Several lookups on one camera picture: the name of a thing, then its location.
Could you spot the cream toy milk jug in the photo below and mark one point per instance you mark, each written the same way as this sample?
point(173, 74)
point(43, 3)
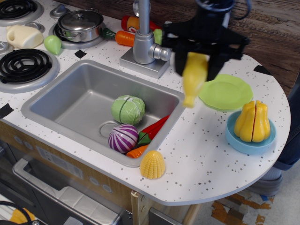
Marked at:
point(23, 37)

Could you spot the light blue toy bowl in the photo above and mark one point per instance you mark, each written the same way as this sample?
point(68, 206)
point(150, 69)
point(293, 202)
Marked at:
point(247, 147)

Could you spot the steel toy pot with lid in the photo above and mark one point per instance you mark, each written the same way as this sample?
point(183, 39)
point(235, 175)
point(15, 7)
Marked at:
point(81, 25)

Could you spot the silver toy faucet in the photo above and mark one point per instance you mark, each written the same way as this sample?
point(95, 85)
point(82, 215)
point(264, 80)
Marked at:
point(146, 56)

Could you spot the yellow toy corn piece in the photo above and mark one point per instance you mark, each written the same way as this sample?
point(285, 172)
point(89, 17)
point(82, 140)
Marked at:
point(152, 165)

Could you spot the person leg in jeans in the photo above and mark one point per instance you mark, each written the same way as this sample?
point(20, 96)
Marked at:
point(291, 151)

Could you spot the black rear stove burner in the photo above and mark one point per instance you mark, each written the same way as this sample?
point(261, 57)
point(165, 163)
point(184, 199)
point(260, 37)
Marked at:
point(21, 12)

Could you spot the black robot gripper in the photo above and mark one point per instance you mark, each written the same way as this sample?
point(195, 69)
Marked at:
point(205, 33)

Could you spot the black stove burner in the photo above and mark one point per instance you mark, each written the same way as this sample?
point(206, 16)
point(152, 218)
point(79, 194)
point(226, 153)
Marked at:
point(26, 70)
point(21, 12)

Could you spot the red toy chili pepper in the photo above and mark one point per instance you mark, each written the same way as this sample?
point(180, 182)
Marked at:
point(147, 134)

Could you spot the grey toy oven door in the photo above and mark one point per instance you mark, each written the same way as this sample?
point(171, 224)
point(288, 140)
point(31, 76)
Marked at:
point(51, 189)

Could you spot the light green toy vegetable piece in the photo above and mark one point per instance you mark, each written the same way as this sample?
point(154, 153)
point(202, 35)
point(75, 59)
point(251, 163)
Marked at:
point(158, 36)

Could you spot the green toy cabbage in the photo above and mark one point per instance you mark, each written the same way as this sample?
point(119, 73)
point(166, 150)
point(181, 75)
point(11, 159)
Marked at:
point(128, 109)

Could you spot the light green toy plate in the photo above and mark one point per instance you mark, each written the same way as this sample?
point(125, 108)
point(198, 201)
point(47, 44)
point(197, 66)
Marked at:
point(226, 92)

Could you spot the grey toy sink basin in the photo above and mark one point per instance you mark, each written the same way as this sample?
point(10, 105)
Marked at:
point(77, 104)

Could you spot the yellow toy squash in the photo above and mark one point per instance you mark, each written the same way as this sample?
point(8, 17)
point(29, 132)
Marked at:
point(252, 125)

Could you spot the yellow toy banana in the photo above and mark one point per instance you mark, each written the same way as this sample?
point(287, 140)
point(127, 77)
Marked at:
point(194, 76)

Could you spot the yellow object at bottom left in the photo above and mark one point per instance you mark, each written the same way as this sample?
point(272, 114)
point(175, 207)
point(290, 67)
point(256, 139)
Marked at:
point(19, 218)

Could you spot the black front stove burner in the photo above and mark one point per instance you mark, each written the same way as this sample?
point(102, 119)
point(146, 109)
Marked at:
point(26, 70)

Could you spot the grey shoe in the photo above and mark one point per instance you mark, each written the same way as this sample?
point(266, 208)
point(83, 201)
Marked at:
point(266, 188)

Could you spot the light green toy pear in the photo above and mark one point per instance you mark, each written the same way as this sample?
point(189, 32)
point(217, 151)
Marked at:
point(53, 44)

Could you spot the orange toy carrot in sink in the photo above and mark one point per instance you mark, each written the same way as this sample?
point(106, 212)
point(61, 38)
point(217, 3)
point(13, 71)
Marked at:
point(136, 153)

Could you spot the orange toy carrot on counter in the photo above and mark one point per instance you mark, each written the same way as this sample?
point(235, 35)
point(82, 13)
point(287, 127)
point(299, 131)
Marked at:
point(121, 37)

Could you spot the purple toy onion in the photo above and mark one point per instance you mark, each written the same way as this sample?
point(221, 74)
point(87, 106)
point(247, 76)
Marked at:
point(123, 138)

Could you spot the grey stove knob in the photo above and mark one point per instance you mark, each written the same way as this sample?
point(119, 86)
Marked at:
point(5, 48)

